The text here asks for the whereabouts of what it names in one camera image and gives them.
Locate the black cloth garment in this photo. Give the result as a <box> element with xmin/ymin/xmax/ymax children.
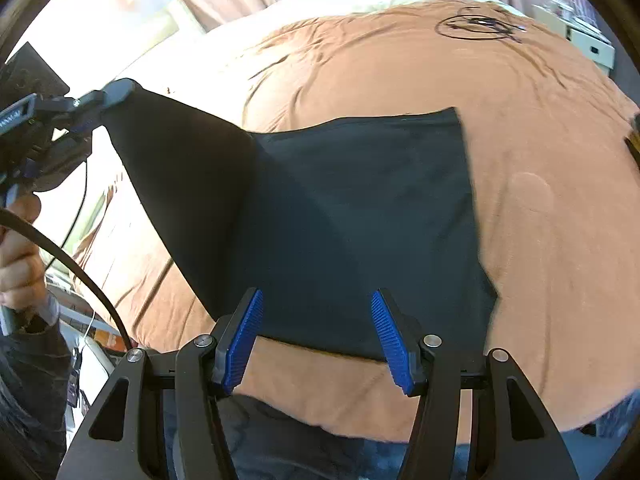
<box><xmin>100</xmin><ymin>85</ymin><xmax>500</xmax><ymax>362</ymax></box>

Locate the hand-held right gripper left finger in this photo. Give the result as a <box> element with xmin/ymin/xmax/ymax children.
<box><xmin>56</xmin><ymin>287</ymin><xmax>265</xmax><ymax>480</ymax></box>

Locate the coiled black cable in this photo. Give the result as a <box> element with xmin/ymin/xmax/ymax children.
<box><xmin>434</xmin><ymin>6</ymin><xmax>526</xmax><ymax>43</ymax></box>

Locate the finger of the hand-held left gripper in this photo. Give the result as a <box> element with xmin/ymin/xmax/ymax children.
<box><xmin>65</xmin><ymin>78</ymin><xmax>143</xmax><ymax>133</ymax></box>

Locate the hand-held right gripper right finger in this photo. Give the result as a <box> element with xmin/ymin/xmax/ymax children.
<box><xmin>370</xmin><ymin>288</ymin><xmax>582</xmax><ymax>480</ymax></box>

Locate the person's left forearm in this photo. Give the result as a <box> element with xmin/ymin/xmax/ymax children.
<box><xmin>0</xmin><ymin>310</ymin><xmax>76</xmax><ymax>480</ymax></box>

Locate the person's left hand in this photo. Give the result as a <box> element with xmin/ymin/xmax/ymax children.
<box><xmin>0</xmin><ymin>192</ymin><xmax>48</xmax><ymax>311</ymax></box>

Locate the brown blanket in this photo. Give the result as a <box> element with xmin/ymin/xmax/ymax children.
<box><xmin>70</xmin><ymin>0</ymin><xmax>640</xmax><ymax>445</ymax></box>

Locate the white drawer cabinet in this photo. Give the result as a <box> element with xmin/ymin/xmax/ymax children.
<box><xmin>531</xmin><ymin>0</ymin><xmax>617</xmax><ymax>77</ymax></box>

